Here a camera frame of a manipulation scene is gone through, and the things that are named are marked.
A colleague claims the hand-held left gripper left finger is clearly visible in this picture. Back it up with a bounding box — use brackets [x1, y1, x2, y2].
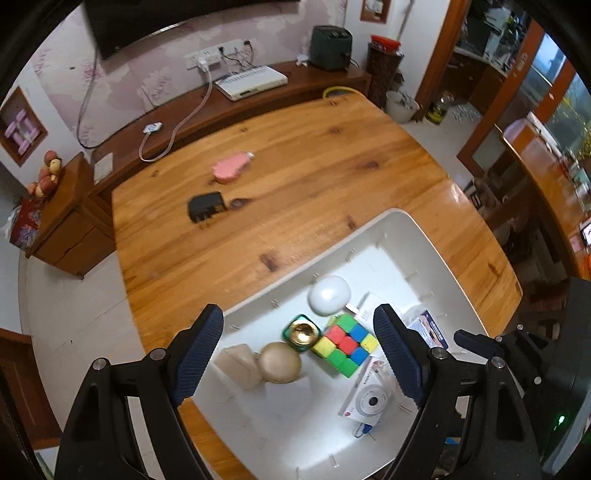
[54, 303, 225, 480]

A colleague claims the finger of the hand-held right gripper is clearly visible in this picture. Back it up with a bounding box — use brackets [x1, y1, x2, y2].
[454, 325, 559, 393]

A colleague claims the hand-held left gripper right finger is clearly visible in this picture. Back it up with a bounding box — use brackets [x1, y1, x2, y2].
[372, 304, 541, 480]

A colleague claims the printed plastic packet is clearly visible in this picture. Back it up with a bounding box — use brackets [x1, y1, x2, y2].
[402, 309, 451, 349]

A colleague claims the beige angular plastic case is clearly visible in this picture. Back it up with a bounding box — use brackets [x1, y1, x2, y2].
[217, 344, 264, 392]

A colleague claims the white toy camera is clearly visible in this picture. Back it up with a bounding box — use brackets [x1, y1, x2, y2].
[338, 362, 395, 439]

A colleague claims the colourful puzzle cube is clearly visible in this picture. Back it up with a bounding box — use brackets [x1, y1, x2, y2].
[311, 314, 379, 379]

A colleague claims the white charger plug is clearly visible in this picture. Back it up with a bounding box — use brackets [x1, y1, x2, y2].
[346, 292, 384, 324]

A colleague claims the round cream gold compact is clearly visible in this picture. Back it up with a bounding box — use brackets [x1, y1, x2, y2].
[259, 342, 302, 384]

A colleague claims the white earbud case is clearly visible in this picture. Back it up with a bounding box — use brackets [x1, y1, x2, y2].
[308, 275, 352, 316]

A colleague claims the green jar with gold lid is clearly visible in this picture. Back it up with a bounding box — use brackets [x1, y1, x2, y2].
[283, 314, 322, 354]

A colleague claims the white plastic bin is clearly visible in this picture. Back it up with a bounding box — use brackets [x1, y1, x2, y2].
[185, 209, 490, 480]

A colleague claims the black power adapter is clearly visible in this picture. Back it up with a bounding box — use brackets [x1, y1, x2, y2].
[187, 191, 228, 223]

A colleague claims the wooden side counter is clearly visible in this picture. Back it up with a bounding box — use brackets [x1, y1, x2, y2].
[503, 117, 591, 278]

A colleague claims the wooden drawer cabinet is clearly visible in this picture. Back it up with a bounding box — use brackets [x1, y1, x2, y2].
[25, 152, 116, 280]

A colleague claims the pink oval case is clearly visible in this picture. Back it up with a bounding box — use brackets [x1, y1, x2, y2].
[213, 151, 254, 184]

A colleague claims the white paper card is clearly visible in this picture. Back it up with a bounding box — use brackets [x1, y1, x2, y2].
[92, 154, 115, 183]

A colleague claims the red printed box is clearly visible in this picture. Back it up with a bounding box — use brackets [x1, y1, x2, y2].
[9, 198, 44, 250]

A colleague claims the bowl of fruit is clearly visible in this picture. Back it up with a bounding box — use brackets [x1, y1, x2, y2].
[28, 150, 63, 199]

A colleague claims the white waste bin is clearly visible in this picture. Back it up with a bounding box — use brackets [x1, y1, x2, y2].
[385, 90, 421, 124]

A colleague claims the long wooden media stand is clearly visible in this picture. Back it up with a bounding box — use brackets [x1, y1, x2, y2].
[90, 60, 372, 195]

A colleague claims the dark wicker basket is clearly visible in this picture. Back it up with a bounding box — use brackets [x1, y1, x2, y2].
[367, 34, 404, 112]

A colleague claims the white set-top box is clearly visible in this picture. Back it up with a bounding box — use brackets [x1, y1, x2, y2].
[215, 65, 288, 101]

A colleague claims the dark green toaster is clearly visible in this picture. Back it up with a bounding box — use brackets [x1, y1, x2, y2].
[308, 25, 352, 71]

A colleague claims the black television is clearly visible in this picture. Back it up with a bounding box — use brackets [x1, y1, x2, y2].
[83, 0, 301, 61]

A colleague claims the white cable with pad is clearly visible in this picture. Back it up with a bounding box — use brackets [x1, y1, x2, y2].
[139, 69, 215, 162]

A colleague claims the yellow ring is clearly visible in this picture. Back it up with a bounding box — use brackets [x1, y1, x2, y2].
[323, 85, 365, 100]

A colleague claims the grey wall cable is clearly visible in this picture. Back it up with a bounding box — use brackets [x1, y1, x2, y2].
[78, 46, 100, 148]

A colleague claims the wall niche with pink items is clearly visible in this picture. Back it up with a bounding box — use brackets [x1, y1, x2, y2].
[0, 87, 49, 167]

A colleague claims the white wall power strip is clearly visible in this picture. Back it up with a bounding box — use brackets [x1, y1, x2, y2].
[186, 39, 252, 70]

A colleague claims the framed wall panel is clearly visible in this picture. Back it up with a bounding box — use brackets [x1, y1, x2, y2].
[360, 0, 392, 24]

